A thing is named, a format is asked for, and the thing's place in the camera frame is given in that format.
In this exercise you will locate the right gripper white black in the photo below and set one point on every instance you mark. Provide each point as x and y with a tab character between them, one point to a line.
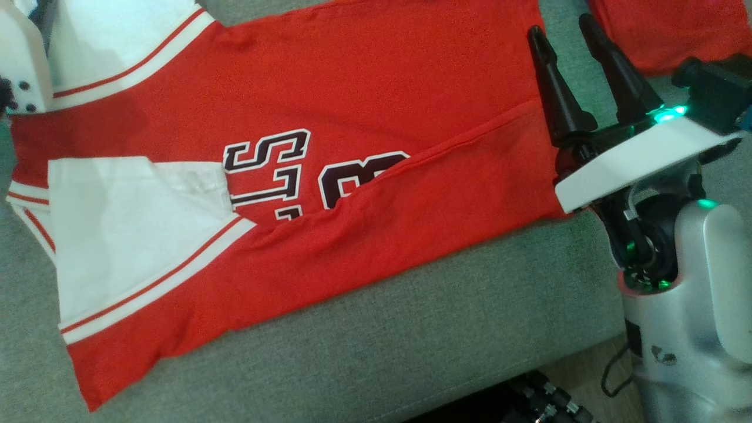
634	155

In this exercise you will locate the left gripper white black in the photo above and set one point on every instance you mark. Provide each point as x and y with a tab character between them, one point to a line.
26	64

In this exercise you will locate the red shorts white trim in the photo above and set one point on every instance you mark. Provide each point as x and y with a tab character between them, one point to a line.
664	29

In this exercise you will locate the red white basketball jersey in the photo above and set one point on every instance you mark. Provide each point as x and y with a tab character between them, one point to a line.
382	88

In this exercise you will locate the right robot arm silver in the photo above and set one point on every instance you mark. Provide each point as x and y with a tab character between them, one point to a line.
693	329

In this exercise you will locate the large grey sofa seat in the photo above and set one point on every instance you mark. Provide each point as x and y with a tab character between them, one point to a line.
470	329

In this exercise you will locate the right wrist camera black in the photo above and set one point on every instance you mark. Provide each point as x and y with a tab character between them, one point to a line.
717	88

